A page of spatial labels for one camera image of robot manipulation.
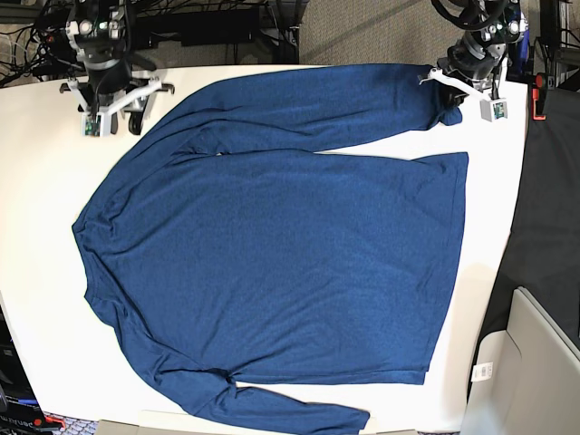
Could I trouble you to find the beige plastic bin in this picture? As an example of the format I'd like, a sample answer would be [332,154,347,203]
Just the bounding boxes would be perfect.
[460,287,579,434]

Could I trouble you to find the black cloth side cover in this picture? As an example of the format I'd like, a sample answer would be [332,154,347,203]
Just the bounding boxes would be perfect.
[479,88,580,345]

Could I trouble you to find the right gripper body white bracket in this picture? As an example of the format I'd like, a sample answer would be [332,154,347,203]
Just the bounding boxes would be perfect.
[59,76,175,135]

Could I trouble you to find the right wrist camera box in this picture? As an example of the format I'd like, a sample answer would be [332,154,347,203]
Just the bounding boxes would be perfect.
[81,112,111,138]

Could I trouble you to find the black box with label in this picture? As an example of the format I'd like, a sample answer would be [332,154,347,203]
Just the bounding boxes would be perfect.
[1,314,42,434]

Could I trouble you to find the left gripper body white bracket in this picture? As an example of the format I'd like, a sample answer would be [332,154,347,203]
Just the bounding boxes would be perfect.
[418,57,509,107]

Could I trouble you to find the blue long-sleeve shirt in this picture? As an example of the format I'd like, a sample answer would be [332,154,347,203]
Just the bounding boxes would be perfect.
[72,64,469,434]

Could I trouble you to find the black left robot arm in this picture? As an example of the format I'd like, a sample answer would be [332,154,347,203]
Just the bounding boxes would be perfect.
[431,0,528,107]

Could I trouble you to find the red clamp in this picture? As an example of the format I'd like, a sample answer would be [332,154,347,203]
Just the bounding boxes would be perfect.
[531,72,548,121]

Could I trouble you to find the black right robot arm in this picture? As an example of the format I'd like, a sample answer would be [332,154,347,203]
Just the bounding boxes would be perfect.
[59,1,175,138]

